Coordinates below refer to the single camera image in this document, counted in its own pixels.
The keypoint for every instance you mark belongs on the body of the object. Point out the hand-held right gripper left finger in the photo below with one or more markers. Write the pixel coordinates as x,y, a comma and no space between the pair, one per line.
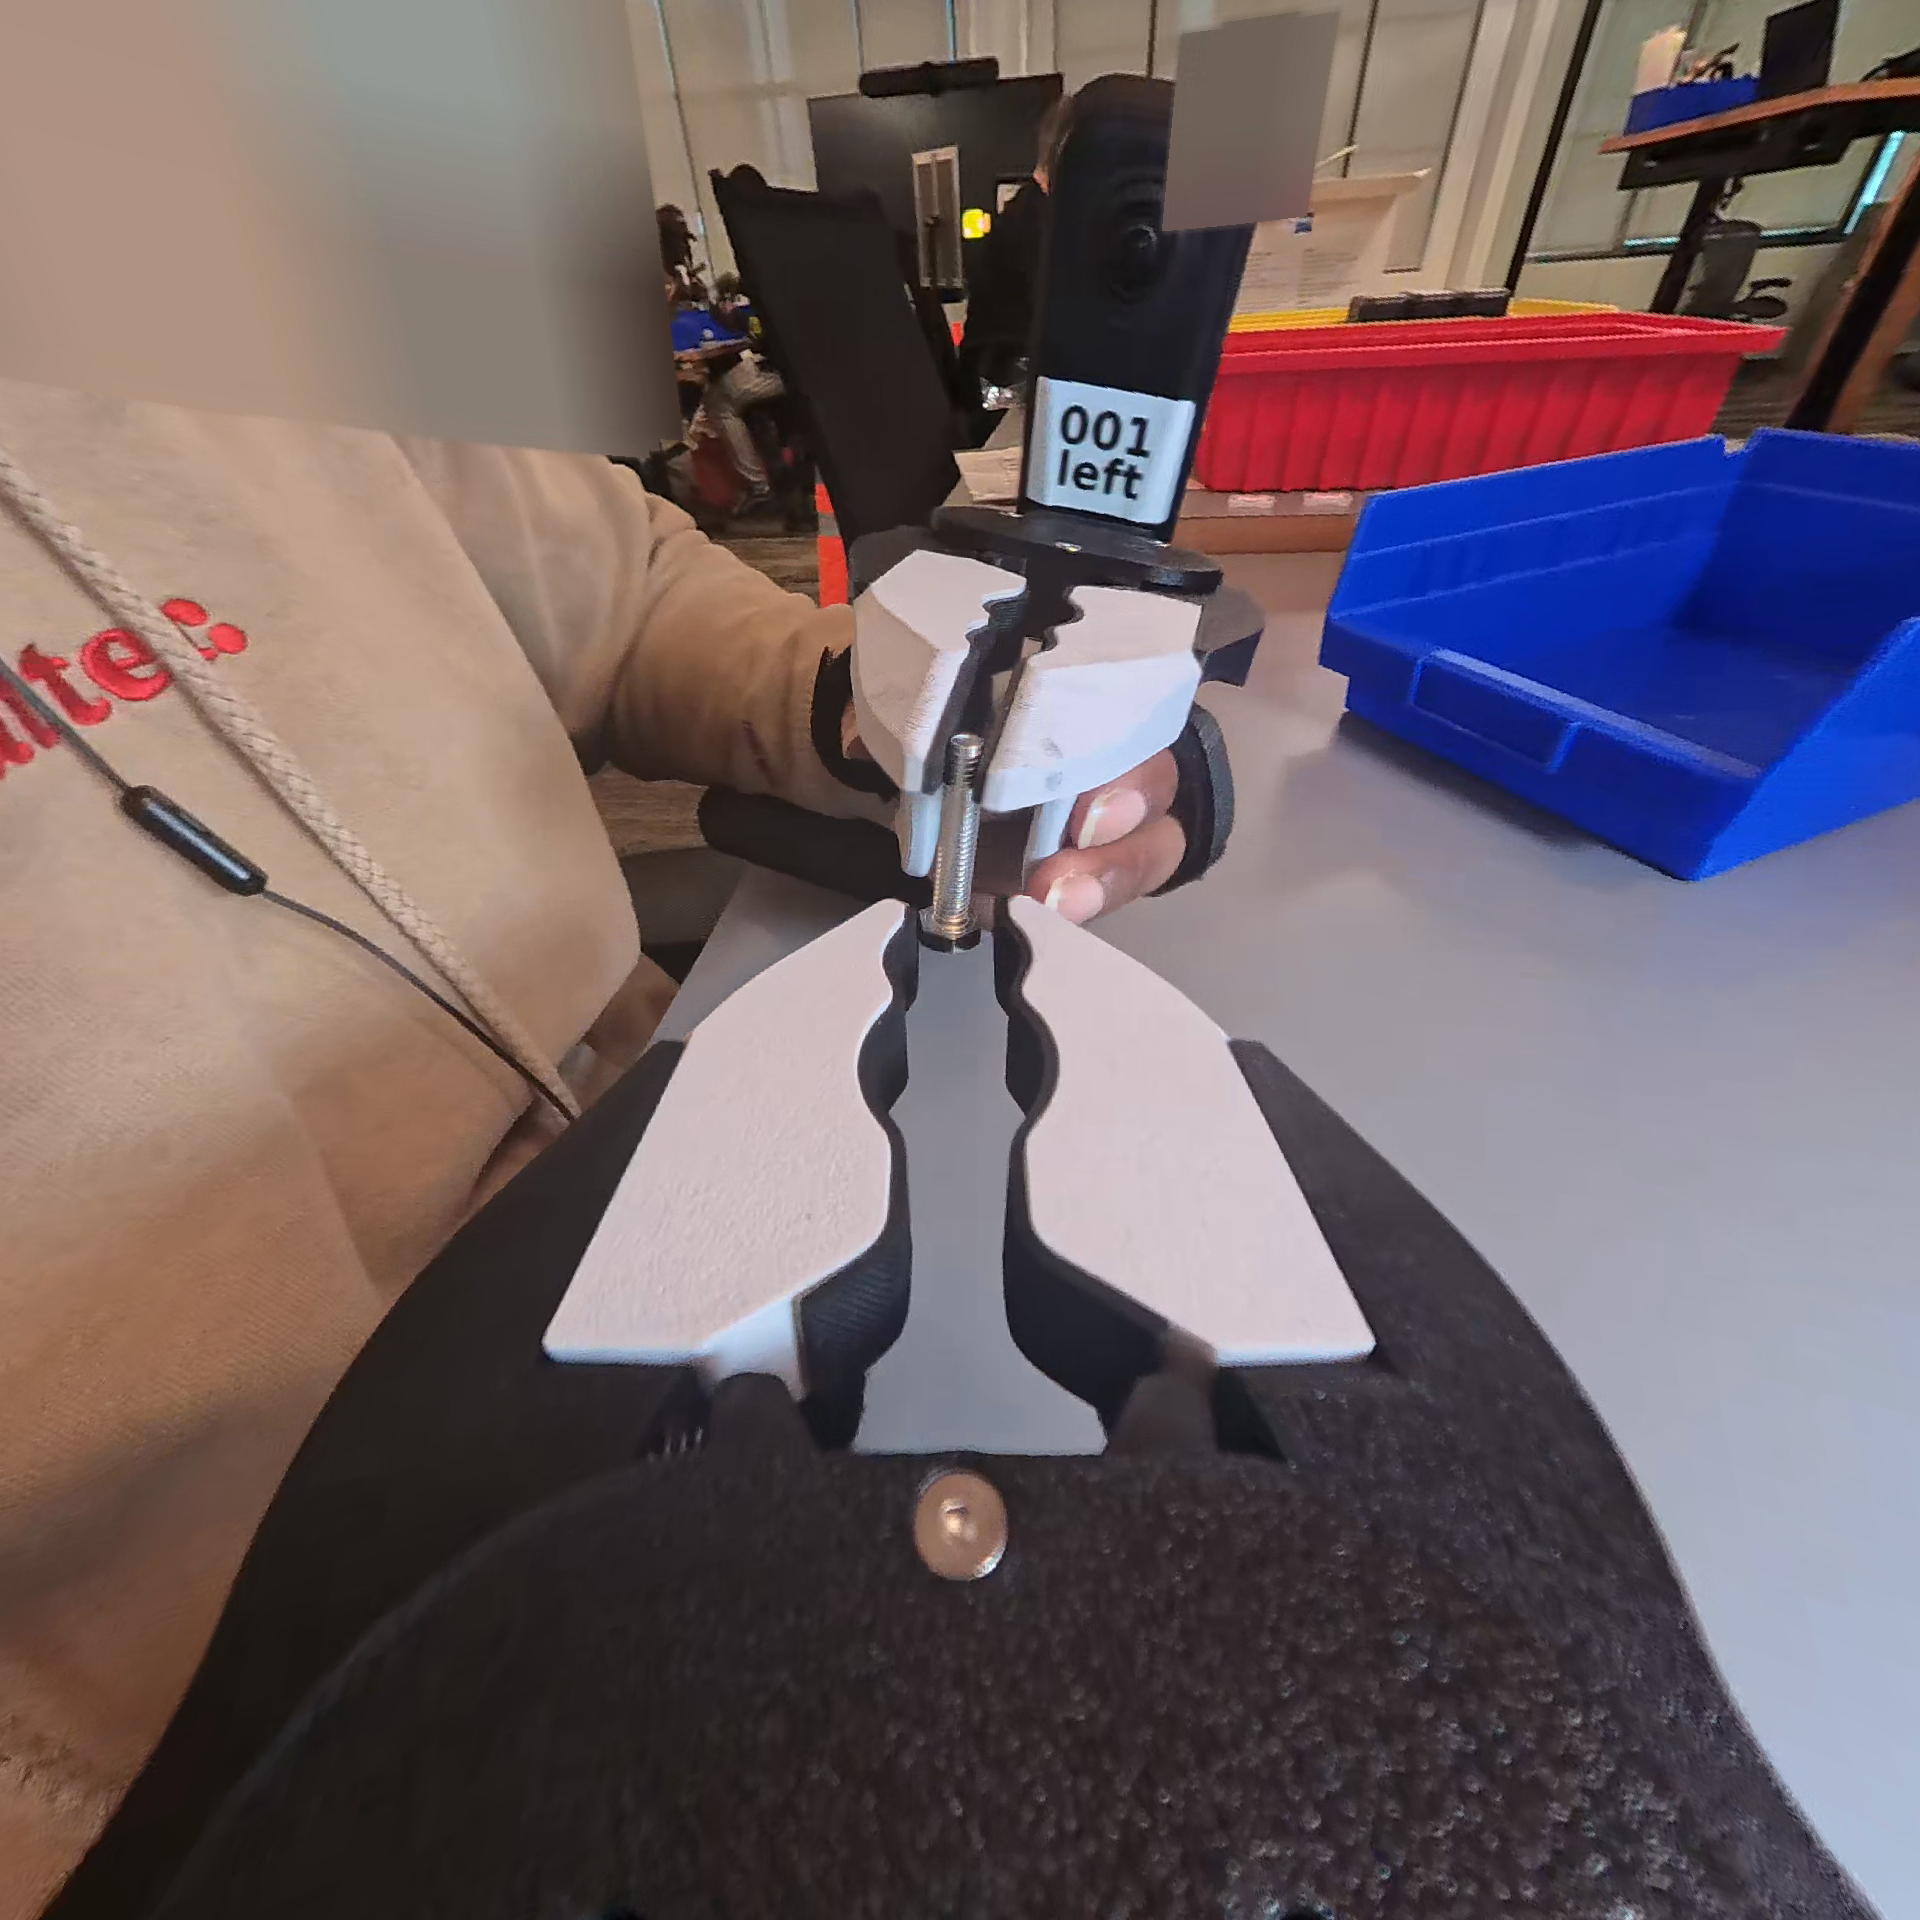
737,1187

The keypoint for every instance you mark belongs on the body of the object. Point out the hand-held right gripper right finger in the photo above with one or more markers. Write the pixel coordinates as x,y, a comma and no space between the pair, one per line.
1187,1187

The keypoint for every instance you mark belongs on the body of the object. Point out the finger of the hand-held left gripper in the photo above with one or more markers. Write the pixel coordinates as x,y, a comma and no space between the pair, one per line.
1096,707
900,674

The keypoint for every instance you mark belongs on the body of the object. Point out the silver bolt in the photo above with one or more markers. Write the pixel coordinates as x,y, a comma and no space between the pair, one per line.
957,825

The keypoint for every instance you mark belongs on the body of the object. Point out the silver nut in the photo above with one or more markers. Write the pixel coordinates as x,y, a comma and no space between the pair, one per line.
956,932

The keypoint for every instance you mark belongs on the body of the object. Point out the person's left forearm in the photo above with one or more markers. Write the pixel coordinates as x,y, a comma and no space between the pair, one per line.
706,644

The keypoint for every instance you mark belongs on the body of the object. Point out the person's left hand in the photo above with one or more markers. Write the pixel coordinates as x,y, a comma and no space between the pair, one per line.
1110,855

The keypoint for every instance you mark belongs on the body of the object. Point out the black chair armrest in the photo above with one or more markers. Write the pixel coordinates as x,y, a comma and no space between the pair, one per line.
787,846

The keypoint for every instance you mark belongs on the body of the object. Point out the red plastic bin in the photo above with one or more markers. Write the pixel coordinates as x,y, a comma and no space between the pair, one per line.
1441,406

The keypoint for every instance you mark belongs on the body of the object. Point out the yellow plastic bin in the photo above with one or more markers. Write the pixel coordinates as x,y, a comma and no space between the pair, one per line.
1411,313

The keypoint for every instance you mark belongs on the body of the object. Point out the person's beige hoodie torso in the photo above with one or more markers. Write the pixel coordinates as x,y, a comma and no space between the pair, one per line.
240,1201

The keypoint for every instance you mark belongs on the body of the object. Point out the blue plastic bin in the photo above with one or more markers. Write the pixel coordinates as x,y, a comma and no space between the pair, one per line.
1681,691

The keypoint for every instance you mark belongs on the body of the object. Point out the wooden standing desk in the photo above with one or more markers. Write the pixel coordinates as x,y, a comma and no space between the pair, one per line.
1771,122

